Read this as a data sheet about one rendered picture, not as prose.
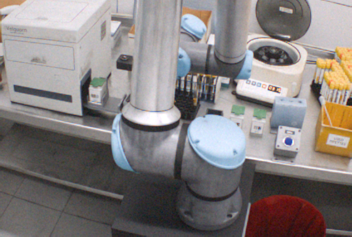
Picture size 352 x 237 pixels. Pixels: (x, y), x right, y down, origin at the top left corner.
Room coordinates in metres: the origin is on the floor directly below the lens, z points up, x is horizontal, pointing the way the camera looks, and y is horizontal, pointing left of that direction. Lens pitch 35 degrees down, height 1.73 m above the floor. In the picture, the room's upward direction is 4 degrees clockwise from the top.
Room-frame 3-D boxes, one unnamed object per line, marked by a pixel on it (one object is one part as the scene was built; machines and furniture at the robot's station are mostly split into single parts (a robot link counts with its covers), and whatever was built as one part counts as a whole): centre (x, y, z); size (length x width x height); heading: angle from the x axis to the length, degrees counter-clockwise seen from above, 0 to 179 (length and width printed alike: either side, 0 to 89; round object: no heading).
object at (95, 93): (1.16, 0.23, 0.95); 0.05 x 0.04 x 0.06; 169
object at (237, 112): (1.12, -0.18, 0.91); 0.05 x 0.04 x 0.07; 169
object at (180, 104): (1.21, 0.02, 0.93); 0.17 x 0.09 x 0.11; 77
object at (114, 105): (1.17, 0.26, 0.92); 0.21 x 0.07 x 0.05; 79
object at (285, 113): (1.14, -0.34, 0.92); 0.10 x 0.07 x 0.10; 86
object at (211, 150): (0.73, -0.08, 1.11); 0.13 x 0.12 x 0.14; 81
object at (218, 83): (1.30, -0.03, 0.91); 0.20 x 0.10 x 0.07; 79
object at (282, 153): (1.03, -0.32, 0.92); 0.13 x 0.07 x 0.08; 169
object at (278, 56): (1.41, -0.32, 0.97); 0.15 x 0.15 x 0.07
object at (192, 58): (1.01, -0.01, 1.17); 0.11 x 0.11 x 0.08; 81
